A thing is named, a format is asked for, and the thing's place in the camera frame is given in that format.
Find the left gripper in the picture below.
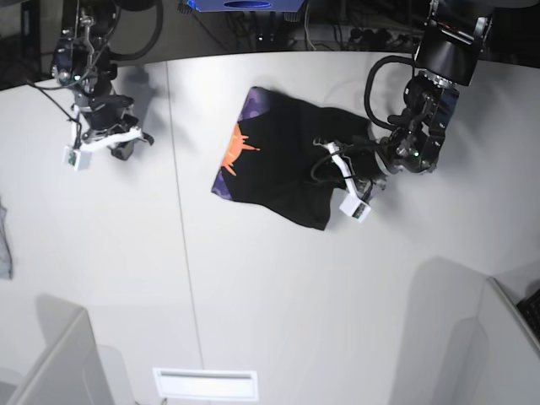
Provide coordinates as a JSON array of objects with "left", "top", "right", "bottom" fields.
[{"left": 337, "top": 143, "right": 389, "bottom": 190}]

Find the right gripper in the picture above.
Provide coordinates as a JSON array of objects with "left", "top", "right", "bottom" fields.
[{"left": 75, "top": 94, "right": 138, "bottom": 160}]

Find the black T-shirt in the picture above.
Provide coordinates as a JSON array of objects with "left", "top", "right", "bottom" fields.
[{"left": 212, "top": 87, "right": 370, "bottom": 230}]

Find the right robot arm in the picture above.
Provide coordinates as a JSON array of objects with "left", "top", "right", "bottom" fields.
[{"left": 38, "top": 1, "right": 165, "bottom": 170}]

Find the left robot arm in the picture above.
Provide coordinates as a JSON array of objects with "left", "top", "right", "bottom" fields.
[{"left": 331, "top": 1, "right": 494, "bottom": 187}]

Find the white power strip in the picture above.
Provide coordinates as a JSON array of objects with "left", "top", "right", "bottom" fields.
[{"left": 290, "top": 23, "right": 427, "bottom": 46}]

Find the grey cloth at left edge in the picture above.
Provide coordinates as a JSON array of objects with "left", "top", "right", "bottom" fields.
[{"left": 0, "top": 206, "right": 13, "bottom": 279}]

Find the blue box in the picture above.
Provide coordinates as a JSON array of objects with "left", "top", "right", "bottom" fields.
[{"left": 187, "top": 0, "right": 304, "bottom": 13}]

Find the black keyboard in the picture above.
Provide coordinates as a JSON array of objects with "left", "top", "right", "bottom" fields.
[{"left": 517, "top": 290, "right": 540, "bottom": 339}]

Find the white box lower left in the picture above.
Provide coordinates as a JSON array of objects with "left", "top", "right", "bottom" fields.
[{"left": 1, "top": 294, "right": 136, "bottom": 404}]

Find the white box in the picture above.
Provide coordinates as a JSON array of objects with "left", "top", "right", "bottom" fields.
[
  {"left": 442, "top": 276, "right": 540, "bottom": 405},
  {"left": 1, "top": 294, "right": 136, "bottom": 404}
]

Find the white box lower right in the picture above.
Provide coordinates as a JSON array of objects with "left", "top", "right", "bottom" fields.
[{"left": 442, "top": 276, "right": 540, "bottom": 405}]

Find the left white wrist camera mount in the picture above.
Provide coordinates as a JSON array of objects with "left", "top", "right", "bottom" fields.
[{"left": 310, "top": 139, "right": 375, "bottom": 224}]

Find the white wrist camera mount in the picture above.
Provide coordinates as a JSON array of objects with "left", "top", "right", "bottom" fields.
[
  {"left": 62, "top": 105, "right": 154, "bottom": 171},
  {"left": 310, "top": 139, "right": 375, "bottom": 224}
]

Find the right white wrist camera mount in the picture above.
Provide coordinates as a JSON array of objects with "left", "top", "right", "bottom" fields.
[{"left": 62, "top": 105, "right": 154, "bottom": 171}]

